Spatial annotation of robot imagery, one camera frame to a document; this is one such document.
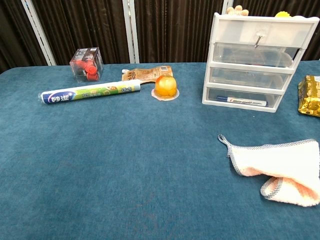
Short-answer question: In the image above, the pink towel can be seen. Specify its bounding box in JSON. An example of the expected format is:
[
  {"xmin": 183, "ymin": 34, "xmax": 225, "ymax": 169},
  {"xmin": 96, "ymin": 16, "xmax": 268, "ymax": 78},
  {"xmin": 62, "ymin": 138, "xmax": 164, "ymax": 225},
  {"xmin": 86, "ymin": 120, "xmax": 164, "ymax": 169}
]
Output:
[{"xmin": 217, "ymin": 133, "xmax": 320, "ymax": 207}]

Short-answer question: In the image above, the white drawer organizer box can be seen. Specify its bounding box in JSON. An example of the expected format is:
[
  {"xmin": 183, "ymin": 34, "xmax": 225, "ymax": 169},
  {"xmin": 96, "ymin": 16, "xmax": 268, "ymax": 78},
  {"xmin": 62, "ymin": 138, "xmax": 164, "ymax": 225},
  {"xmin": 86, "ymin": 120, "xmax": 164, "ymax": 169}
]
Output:
[{"xmin": 201, "ymin": 11, "xmax": 320, "ymax": 113}]

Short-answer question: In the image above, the orange fruit jelly cup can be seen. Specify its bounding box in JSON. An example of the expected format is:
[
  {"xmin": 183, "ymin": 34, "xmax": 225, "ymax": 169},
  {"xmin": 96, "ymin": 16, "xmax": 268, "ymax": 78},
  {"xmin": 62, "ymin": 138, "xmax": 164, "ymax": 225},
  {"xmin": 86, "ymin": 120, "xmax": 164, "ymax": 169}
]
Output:
[{"xmin": 151, "ymin": 74, "xmax": 181, "ymax": 101}]

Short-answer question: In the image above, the brown spouted sauce pouch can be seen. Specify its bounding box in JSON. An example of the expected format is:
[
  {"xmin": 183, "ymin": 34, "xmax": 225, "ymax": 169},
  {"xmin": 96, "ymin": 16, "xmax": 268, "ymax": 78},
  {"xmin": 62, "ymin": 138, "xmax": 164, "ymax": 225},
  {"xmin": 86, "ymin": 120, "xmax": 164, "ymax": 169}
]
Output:
[{"xmin": 121, "ymin": 65, "xmax": 174, "ymax": 82}]

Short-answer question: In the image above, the teal blue table mat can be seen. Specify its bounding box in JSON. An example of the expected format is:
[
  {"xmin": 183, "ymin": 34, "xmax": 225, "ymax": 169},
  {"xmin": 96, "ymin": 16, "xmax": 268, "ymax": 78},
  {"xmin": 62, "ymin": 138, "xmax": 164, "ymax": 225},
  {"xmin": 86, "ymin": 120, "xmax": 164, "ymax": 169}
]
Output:
[{"xmin": 0, "ymin": 61, "xmax": 320, "ymax": 240}]

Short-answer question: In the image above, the plastic wrap roll, green-blue label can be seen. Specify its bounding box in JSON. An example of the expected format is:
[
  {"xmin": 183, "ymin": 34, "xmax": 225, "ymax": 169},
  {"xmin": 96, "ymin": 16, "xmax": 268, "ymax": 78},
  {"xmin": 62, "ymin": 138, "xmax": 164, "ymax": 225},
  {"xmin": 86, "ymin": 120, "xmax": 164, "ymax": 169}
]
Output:
[{"xmin": 37, "ymin": 79, "xmax": 142, "ymax": 106}]

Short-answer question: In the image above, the blue and white marker pen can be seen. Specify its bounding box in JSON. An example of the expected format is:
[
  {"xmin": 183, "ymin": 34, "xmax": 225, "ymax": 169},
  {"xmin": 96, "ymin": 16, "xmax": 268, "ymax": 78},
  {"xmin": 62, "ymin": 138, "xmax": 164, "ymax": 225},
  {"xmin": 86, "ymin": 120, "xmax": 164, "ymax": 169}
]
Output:
[{"xmin": 216, "ymin": 95, "xmax": 269, "ymax": 107}]

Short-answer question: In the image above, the clear box with red caps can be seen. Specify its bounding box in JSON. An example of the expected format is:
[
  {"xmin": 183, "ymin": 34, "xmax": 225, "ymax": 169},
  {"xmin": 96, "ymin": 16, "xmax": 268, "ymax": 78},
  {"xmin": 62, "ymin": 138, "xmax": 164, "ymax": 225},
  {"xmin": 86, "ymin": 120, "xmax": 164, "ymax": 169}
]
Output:
[{"xmin": 69, "ymin": 46, "xmax": 104, "ymax": 84}]

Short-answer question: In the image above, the small brown bear toy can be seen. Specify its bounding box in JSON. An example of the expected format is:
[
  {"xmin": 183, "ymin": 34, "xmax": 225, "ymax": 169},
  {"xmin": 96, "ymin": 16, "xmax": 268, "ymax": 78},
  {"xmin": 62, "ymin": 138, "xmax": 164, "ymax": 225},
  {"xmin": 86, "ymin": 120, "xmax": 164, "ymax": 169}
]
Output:
[{"xmin": 226, "ymin": 4, "xmax": 250, "ymax": 17}]

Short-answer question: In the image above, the gold foil snack package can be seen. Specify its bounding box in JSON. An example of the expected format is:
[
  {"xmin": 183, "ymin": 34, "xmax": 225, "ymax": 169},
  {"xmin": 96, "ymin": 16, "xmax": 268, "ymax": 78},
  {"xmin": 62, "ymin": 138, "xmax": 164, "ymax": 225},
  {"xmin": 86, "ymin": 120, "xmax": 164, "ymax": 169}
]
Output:
[{"xmin": 297, "ymin": 74, "xmax": 320, "ymax": 118}]

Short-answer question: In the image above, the yellow plastic toy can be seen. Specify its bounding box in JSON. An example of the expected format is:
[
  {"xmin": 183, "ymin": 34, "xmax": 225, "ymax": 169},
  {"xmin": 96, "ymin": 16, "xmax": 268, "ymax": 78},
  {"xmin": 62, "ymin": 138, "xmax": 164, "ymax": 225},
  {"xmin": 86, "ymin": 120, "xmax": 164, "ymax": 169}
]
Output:
[{"xmin": 274, "ymin": 9, "xmax": 293, "ymax": 18}]

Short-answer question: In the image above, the white slanted frame post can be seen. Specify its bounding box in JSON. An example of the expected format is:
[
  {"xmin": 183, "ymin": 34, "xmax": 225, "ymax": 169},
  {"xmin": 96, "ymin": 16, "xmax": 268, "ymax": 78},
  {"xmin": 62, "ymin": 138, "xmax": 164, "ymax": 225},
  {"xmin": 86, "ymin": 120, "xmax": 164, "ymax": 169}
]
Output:
[{"xmin": 21, "ymin": 0, "xmax": 57, "ymax": 66}]

